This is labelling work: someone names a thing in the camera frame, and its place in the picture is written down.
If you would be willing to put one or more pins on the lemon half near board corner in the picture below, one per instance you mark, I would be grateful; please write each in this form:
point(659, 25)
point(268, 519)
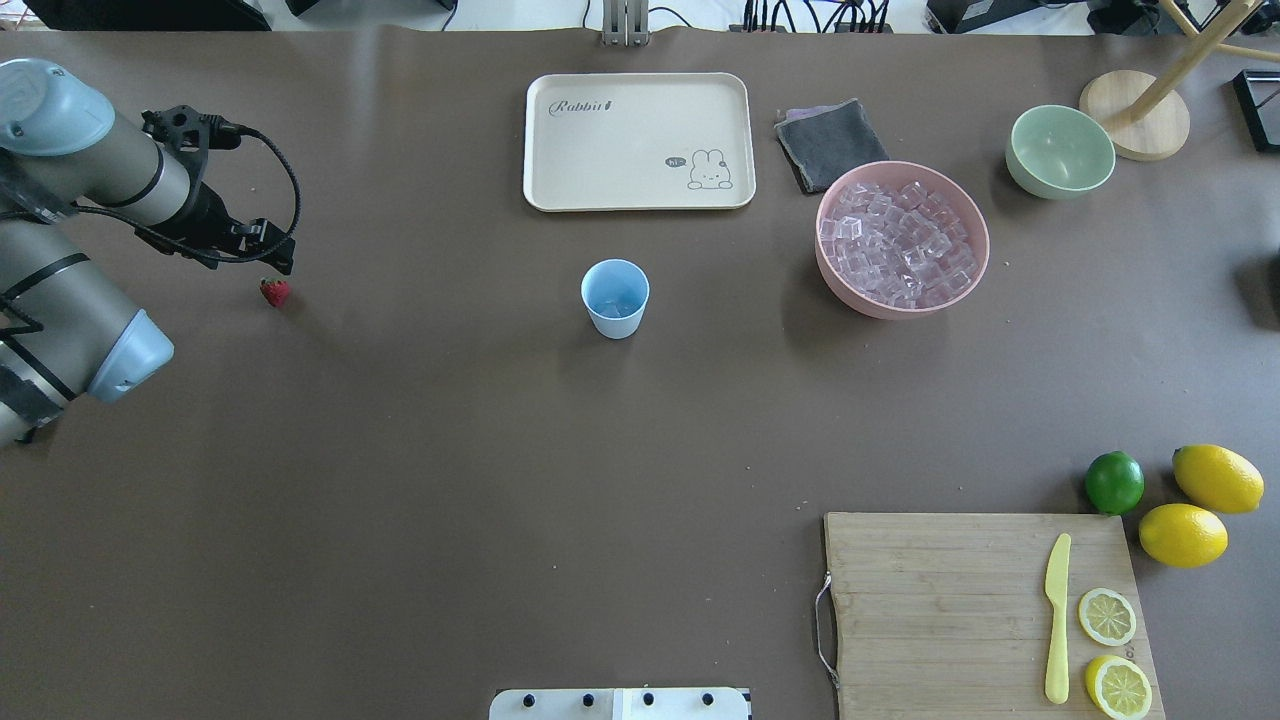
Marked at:
point(1118, 687)

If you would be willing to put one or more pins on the grey folded cloth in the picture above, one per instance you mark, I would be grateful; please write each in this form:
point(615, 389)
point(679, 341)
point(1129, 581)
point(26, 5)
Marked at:
point(823, 148)

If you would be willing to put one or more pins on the whole yellow lemon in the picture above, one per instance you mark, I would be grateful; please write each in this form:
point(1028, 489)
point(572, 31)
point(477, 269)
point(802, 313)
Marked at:
point(1218, 479)
point(1182, 535)

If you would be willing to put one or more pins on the bamboo cutting board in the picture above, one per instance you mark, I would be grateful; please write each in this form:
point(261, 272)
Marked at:
point(942, 615)

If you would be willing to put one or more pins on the wooden stand with round base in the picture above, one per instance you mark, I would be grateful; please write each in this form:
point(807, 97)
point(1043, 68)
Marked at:
point(1143, 115)

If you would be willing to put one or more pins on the clear ice cubes pile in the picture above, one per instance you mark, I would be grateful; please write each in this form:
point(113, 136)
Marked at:
point(900, 245)

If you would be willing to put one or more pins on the yellow plastic knife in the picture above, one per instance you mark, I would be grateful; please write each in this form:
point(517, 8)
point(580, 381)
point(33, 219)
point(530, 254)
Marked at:
point(1056, 685)

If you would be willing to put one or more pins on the cream rabbit tray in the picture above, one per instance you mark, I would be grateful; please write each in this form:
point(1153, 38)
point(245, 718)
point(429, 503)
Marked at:
point(638, 141)

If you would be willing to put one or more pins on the pink bowl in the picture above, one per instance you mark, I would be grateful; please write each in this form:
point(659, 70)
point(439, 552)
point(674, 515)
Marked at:
point(897, 172)

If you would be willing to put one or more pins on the lemon half slice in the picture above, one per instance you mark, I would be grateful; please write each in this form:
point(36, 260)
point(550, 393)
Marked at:
point(1107, 617)

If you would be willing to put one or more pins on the green lime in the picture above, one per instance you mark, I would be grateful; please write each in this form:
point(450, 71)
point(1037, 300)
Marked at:
point(1115, 483)

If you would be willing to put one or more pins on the light blue plastic cup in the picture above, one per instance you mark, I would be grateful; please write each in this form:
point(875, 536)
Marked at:
point(615, 293)

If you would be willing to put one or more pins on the pink cloth under grey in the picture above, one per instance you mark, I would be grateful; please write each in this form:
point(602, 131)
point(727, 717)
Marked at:
point(800, 113)

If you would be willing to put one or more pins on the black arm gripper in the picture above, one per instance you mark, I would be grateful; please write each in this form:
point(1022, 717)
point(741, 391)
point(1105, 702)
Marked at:
point(206, 211)

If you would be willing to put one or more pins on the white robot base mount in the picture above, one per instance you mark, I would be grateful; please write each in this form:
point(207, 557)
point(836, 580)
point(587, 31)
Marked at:
point(716, 702)

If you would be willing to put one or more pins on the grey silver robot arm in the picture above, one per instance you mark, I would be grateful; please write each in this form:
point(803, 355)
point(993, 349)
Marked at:
point(68, 330)

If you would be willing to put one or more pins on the green bowl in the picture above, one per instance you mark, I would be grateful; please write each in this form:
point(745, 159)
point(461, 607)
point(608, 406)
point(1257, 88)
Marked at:
point(1058, 153)

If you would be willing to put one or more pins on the red strawberry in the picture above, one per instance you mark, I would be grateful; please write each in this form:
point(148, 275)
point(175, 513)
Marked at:
point(276, 291)

